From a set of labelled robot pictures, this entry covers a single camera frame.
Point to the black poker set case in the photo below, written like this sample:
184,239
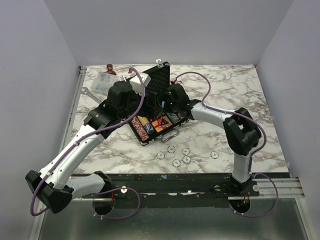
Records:
157,79

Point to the red white chip stack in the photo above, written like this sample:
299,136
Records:
139,129

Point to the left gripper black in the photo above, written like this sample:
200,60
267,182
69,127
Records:
152,111

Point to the clear plastic organizer box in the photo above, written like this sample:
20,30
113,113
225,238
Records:
103,82

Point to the silver wrench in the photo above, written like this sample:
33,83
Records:
85,91

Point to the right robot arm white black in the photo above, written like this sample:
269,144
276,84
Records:
241,131

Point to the green yellow blue chip stack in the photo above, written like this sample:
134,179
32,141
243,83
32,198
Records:
148,127

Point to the purple green grey chip stack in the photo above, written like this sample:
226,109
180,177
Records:
182,120

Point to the white blue poker chip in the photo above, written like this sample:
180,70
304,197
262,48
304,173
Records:
161,155
186,159
176,163
171,149
185,151
214,154

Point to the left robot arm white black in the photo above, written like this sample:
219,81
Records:
52,185

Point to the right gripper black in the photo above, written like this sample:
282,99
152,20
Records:
168,97

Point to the light blue chip stack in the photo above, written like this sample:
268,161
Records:
173,117

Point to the red playing card deck box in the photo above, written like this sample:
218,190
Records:
155,124

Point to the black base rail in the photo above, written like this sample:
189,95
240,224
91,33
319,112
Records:
175,190

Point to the triangular all-in button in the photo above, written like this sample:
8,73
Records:
163,122

